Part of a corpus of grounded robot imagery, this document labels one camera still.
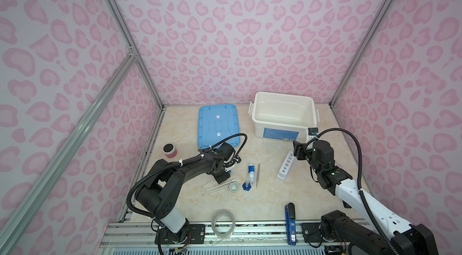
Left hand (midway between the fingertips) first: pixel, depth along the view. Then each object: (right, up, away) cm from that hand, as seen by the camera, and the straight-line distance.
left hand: (221, 171), depth 90 cm
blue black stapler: (+29, -18, -19) cm, 39 cm away
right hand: (+37, +17, -8) cm, 41 cm away
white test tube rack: (+32, +4, -2) cm, 32 cm away
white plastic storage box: (+35, +28, +21) cm, 50 cm away
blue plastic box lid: (-5, +24, +21) cm, 32 cm away
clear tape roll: (+2, -18, -13) cm, 22 cm away
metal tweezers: (+18, -2, -2) cm, 18 cm away
